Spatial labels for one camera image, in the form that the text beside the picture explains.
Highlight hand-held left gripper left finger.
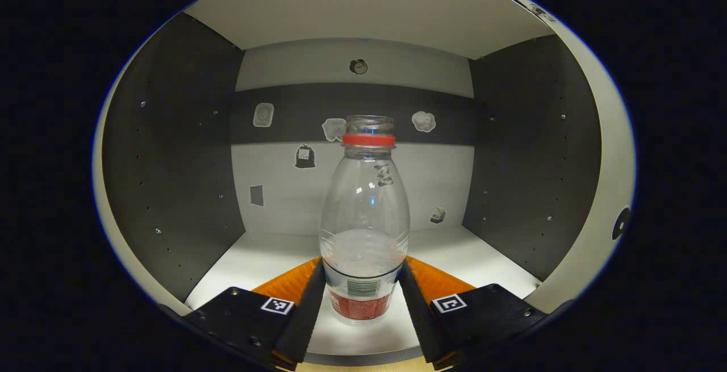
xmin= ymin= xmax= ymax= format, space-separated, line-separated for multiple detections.
xmin=181 ymin=256 xmax=328 ymax=371

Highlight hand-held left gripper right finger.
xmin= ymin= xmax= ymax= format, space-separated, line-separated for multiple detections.
xmin=399 ymin=255 xmax=549 ymax=371

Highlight clear plastic bottle red label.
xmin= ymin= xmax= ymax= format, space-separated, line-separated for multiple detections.
xmin=319 ymin=115 xmax=411 ymax=326

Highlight white cabinet door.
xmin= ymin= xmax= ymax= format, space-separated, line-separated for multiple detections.
xmin=91 ymin=99 xmax=194 ymax=317
xmin=508 ymin=0 xmax=637 ymax=315

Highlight white cabinet shelf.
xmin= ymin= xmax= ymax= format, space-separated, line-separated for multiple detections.
xmin=185 ymin=227 xmax=543 ymax=366
xmin=183 ymin=0 xmax=556 ymax=60

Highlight white cabinet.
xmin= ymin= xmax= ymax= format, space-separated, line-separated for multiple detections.
xmin=99 ymin=0 xmax=604 ymax=366

